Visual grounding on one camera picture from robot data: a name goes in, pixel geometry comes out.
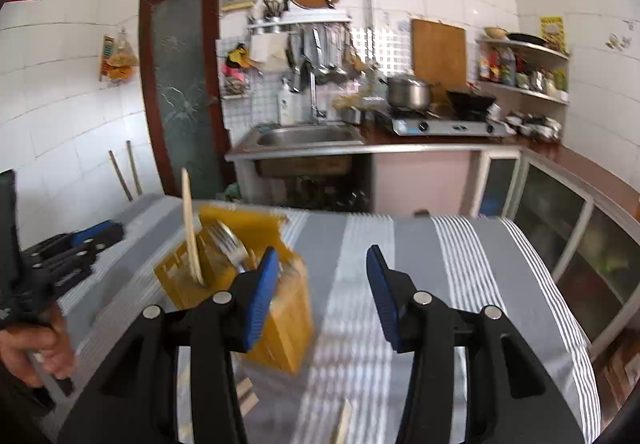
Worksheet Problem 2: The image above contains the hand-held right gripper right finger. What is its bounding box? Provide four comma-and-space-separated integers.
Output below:
366, 245, 587, 444

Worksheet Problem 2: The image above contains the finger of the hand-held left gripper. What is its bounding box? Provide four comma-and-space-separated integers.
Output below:
24, 248, 97, 286
22, 220, 124, 266

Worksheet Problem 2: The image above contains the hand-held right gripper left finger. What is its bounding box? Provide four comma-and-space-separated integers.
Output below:
56, 246, 281, 444

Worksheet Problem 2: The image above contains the yellow perforated utensil holder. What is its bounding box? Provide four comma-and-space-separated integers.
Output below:
152, 205, 315, 377

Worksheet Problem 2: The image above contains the green-handled metal fork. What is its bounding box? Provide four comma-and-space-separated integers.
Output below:
206, 218, 249, 275

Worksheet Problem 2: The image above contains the row of hanging kitchen utensils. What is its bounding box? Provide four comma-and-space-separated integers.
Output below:
287, 24, 361, 85

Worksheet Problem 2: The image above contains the person's left hand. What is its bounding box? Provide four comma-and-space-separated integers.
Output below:
0, 310, 77, 389

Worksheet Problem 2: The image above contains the leaning wooden stick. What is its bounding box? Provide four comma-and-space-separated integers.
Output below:
125, 140, 143, 197
108, 150, 135, 202

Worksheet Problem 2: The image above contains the grey striped tablecloth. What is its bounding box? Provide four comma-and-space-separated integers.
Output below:
50, 194, 601, 444

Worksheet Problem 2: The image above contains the steel kitchen sink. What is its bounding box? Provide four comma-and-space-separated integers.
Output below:
225, 123, 373, 162

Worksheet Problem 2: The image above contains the steel gas stove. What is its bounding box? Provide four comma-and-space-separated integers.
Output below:
375, 106, 516, 137

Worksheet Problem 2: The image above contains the hanging plastic bag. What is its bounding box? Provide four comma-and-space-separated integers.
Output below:
107, 29, 140, 77

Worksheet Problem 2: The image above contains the dark wooden glass door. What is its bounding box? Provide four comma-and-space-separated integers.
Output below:
138, 0, 231, 200

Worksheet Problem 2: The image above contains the kitchen counter cabinet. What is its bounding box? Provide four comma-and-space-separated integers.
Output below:
372, 144, 640, 360

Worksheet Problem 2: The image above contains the white soap bottle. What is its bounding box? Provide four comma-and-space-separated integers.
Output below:
277, 79, 296, 125

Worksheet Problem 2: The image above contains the steel cooking pot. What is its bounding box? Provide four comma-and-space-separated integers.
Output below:
386, 74, 433, 109

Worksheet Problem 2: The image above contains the black wok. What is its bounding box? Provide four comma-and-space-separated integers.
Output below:
445, 89, 497, 120

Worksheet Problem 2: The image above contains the cluster of small bowls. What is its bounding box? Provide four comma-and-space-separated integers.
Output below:
505, 110, 563, 142

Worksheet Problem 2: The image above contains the white hanging cloth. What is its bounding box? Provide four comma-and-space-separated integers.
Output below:
249, 31, 290, 72

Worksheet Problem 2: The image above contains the rectangular wooden cutting board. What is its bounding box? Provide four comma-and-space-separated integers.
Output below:
411, 18, 468, 90

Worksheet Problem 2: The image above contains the row of condiment bottles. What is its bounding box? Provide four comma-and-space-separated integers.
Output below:
477, 46, 570, 92

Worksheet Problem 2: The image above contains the cutlery drainer cup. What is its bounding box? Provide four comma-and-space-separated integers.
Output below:
260, 0, 286, 22

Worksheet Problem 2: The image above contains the black pan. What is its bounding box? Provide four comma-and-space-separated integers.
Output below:
506, 32, 548, 47

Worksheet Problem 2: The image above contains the white corner wall shelf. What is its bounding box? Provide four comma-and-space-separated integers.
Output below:
475, 36, 571, 105

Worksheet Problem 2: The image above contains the steel wall rack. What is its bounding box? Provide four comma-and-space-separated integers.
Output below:
246, 9, 353, 32

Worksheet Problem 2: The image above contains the bird wall sticker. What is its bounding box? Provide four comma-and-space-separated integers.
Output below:
604, 31, 633, 51

